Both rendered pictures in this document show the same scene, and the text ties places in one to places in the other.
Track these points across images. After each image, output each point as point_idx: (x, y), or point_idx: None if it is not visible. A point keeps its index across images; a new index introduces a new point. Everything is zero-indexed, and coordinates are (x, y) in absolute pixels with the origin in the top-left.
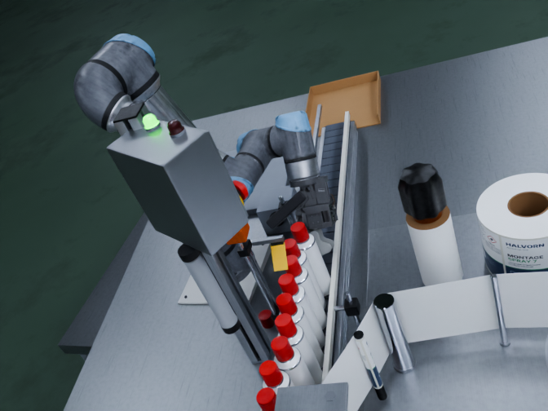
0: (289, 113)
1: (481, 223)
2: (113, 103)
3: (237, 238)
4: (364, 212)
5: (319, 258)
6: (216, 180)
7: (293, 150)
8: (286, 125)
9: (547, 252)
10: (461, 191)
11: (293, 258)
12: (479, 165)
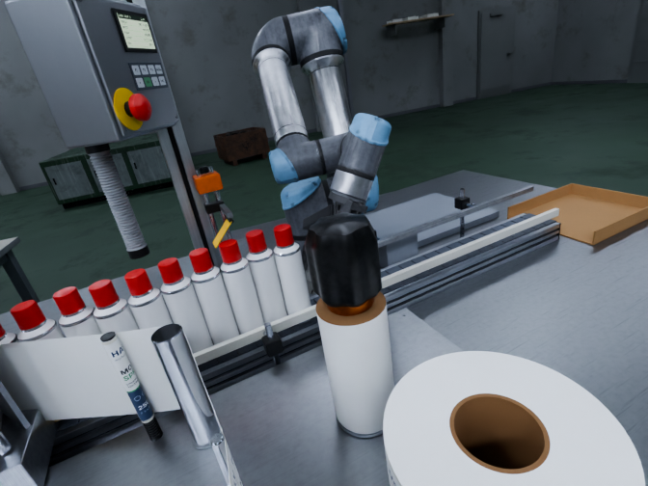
0: (363, 113)
1: (401, 379)
2: (260, 49)
3: (196, 186)
4: (447, 299)
5: (290, 276)
6: (73, 61)
7: (342, 155)
8: (352, 124)
9: None
10: (567, 363)
11: (229, 244)
12: (643, 360)
